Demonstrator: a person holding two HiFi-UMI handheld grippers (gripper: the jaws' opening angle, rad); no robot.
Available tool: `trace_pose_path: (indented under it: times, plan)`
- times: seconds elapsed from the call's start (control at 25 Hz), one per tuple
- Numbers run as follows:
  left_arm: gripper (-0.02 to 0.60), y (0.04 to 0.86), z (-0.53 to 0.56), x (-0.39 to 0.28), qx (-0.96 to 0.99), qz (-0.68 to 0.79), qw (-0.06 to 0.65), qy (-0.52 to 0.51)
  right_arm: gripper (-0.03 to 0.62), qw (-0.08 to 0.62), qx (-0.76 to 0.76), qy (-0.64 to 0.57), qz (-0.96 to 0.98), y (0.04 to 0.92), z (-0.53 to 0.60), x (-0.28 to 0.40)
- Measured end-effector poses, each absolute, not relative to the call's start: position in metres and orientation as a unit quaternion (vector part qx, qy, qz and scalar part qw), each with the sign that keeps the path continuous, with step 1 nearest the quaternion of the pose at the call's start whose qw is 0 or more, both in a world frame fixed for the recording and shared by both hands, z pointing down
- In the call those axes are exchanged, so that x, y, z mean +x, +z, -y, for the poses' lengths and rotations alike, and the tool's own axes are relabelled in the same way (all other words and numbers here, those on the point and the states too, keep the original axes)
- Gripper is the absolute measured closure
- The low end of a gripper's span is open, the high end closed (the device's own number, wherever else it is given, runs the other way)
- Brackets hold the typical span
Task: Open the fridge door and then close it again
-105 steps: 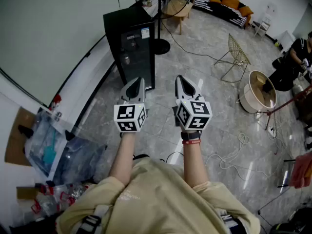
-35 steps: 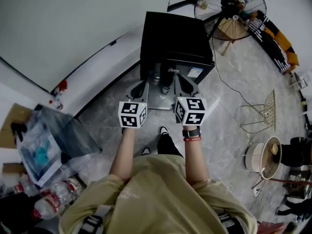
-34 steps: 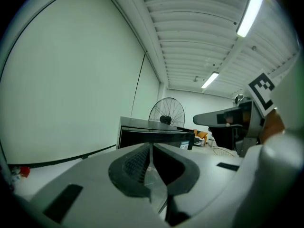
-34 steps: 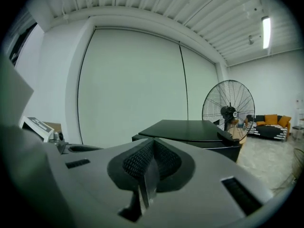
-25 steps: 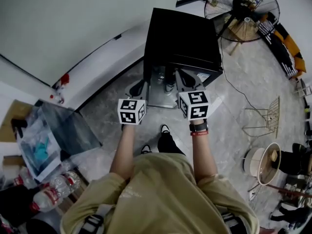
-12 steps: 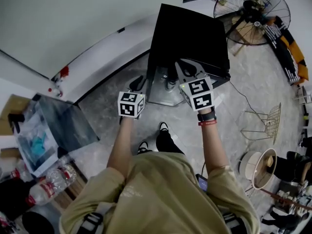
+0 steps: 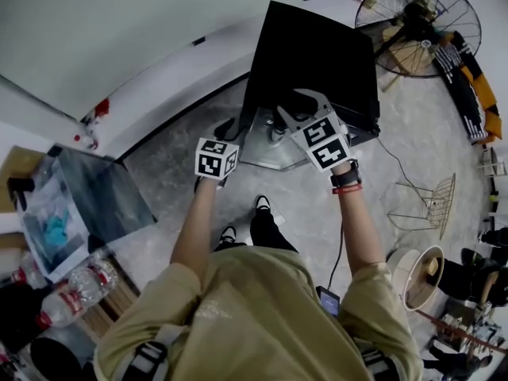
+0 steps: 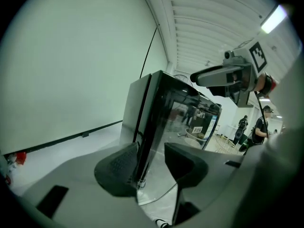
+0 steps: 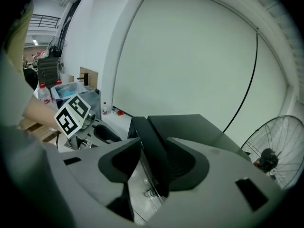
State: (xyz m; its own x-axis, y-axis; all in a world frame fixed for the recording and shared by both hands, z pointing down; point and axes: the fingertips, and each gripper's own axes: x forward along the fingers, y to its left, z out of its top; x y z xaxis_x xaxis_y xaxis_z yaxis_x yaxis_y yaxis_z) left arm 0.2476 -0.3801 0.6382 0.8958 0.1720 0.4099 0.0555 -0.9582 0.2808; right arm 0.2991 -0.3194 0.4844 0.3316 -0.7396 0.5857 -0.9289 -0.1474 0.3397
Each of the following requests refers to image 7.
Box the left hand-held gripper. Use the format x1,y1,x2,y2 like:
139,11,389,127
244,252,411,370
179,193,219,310
194,117,241,182

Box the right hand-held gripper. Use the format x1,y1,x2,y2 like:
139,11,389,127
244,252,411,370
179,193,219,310
276,88,356,173

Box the black mini fridge cabinet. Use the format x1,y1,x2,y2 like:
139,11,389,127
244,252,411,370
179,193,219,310
241,0,381,147

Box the person's left forearm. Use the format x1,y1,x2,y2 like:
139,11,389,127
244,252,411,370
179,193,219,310
169,175,224,282

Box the person's right forearm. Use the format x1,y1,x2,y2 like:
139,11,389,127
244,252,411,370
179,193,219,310
330,160,393,278

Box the black wristwatch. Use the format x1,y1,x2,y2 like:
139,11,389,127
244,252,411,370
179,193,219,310
329,160,363,188

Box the black trousers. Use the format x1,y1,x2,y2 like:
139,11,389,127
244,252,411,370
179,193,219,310
214,208,298,253

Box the round wooden table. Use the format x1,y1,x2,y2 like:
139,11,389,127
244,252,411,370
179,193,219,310
381,25,438,93

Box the clear plastic storage bin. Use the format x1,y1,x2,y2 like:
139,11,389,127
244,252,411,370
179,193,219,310
21,144,158,283

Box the small red-capped bottle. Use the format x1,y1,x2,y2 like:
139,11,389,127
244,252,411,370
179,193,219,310
74,133,98,151

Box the black standing fan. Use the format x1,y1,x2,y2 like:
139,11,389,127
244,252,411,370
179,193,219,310
354,0,483,79

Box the black striped sofa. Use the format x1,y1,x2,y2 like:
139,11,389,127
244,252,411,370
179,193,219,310
432,29,503,146

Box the orange cushion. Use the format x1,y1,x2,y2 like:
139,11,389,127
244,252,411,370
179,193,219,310
484,112,503,140
460,60,498,109

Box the white round drum table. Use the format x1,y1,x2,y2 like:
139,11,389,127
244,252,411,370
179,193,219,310
387,244,445,312

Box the teal cloth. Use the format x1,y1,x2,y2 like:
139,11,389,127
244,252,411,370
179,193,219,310
43,208,72,245

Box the beige t-shirt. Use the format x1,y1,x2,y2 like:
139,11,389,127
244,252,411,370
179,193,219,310
94,246,424,381

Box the black waist device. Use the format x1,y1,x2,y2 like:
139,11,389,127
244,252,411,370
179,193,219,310
316,286,341,319

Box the large clear water bottle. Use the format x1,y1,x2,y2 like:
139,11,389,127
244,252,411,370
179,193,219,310
69,258,120,307
35,287,87,331
10,266,44,289

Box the wooden platform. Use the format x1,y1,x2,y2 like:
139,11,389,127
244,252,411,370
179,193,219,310
79,275,140,339

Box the black faucet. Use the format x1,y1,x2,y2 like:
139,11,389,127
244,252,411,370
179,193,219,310
6,176,36,210

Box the cardboard sheet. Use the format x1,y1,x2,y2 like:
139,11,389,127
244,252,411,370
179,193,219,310
0,144,52,214

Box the red metal stand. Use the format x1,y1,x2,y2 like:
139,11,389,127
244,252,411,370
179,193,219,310
416,310,508,352

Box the black fan cable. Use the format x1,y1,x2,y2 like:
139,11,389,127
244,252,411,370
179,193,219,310
375,135,434,210

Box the black device cable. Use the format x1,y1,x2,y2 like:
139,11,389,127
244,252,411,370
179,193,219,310
327,220,344,293

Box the gold wire chair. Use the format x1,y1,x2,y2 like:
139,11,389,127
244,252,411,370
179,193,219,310
387,172,457,241

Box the black white harness strap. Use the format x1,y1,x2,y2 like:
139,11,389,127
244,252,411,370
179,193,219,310
360,349,398,381
133,341,167,381

